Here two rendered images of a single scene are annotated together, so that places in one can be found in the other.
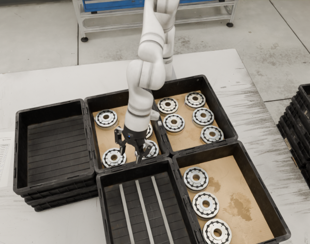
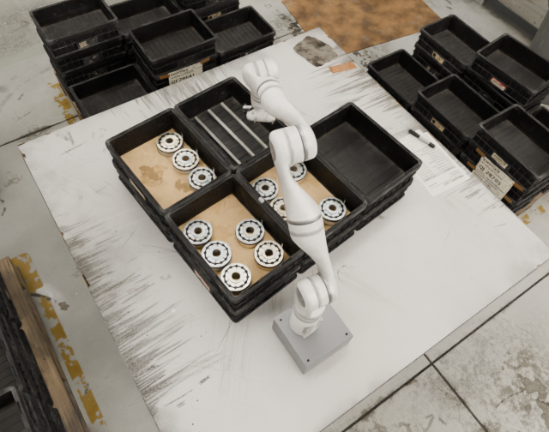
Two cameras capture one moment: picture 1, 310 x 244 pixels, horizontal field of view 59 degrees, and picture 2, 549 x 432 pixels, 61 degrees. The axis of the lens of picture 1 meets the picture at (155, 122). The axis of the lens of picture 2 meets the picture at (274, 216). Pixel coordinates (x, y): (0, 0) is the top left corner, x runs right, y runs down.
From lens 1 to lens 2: 1.60 m
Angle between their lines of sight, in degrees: 65
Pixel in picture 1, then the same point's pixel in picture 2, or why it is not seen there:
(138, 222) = (241, 135)
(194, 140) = (217, 226)
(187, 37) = not seen: outside the picture
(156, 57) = (256, 75)
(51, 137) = (375, 175)
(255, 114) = (143, 339)
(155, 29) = (271, 91)
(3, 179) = not seen: hidden behind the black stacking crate
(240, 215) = (149, 167)
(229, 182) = (166, 193)
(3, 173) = not seen: hidden behind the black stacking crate
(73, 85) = (429, 285)
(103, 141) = (317, 189)
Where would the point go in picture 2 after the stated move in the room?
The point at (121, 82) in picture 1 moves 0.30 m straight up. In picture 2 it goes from (369, 320) to (392, 287)
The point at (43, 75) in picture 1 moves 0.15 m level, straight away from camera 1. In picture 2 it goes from (485, 285) to (523, 309)
